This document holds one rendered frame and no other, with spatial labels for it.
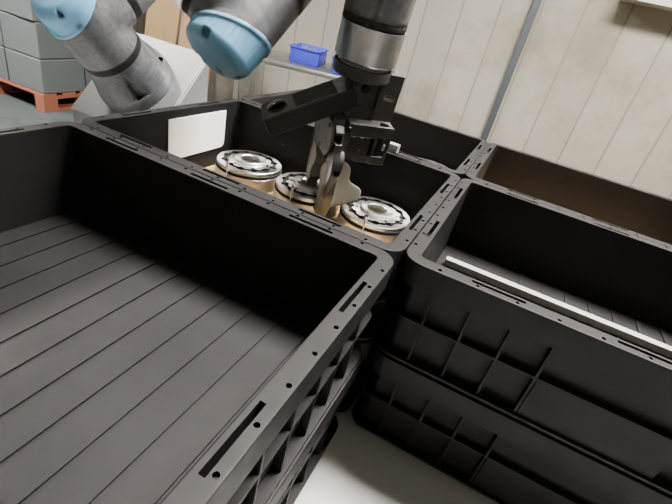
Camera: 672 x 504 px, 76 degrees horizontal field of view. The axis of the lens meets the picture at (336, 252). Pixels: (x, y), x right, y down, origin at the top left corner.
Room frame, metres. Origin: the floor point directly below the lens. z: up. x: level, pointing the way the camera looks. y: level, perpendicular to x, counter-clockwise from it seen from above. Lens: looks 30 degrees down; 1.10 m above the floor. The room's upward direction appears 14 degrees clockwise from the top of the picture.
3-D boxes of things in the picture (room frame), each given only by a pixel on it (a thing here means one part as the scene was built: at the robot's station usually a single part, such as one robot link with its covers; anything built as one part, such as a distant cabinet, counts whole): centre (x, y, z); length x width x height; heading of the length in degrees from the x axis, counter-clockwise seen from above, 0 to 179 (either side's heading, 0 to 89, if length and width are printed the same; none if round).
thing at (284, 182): (0.60, 0.06, 0.86); 0.10 x 0.10 x 0.01
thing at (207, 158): (0.53, 0.09, 0.87); 0.40 x 0.30 x 0.11; 71
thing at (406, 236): (0.53, 0.09, 0.92); 0.40 x 0.30 x 0.02; 71
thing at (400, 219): (0.57, -0.04, 0.86); 0.10 x 0.10 x 0.01
